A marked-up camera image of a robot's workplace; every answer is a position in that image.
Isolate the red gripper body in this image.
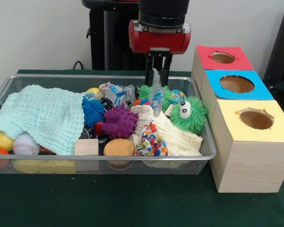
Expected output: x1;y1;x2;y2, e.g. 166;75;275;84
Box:
129;19;191;55

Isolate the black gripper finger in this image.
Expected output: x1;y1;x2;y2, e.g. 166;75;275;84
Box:
160;53;173;87
145;53;155;86

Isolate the clear snack packet blue print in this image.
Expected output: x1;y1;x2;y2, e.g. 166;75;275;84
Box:
148;68;165;117

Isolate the wooden three-hole sorting box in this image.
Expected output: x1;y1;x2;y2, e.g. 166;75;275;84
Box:
190;44;284;193

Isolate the green spiky puffer ball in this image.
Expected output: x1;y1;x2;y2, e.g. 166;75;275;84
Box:
138;84;172;112

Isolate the green puffer toy with eyes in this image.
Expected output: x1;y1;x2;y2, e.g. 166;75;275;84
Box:
169;95;208;135

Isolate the purple spiky rubber toy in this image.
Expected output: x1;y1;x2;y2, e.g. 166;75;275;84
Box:
101;103;139;140

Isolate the multicolour print fabric bundle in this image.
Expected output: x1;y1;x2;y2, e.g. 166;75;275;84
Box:
134;120;170;157

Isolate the blue puffer ball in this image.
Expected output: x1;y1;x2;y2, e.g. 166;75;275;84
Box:
81;96;106;128

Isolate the cream waffle cloth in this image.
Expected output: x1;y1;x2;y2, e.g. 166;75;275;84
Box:
129;104;203;157

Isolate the orange round foam disc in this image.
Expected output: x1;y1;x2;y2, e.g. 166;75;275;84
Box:
103;138;136;157

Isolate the plain wooden cube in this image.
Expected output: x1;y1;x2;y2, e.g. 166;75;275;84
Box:
74;139;99;156

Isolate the mint green waffle cloth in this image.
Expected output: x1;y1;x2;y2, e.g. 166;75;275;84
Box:
0;84;87;156

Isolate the black standing panel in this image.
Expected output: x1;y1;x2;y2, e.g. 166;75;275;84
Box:
263;4;284;83

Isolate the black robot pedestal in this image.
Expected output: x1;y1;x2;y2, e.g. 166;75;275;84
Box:
81;0;170;71

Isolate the shallow wire mesh bin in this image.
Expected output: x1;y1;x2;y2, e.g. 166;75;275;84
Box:
0;73;217;175

